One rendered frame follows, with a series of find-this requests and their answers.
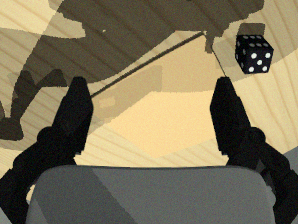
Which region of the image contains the black die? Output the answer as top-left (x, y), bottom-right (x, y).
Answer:
top-left (235, 35), bottom-right (274, 74)

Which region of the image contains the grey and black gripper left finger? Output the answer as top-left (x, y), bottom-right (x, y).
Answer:
top-left (0, 76), bottom-right (94, 224)

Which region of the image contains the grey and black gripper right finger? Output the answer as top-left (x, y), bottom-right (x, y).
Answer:
top-left (209, 76), bottom-right (298, 224)

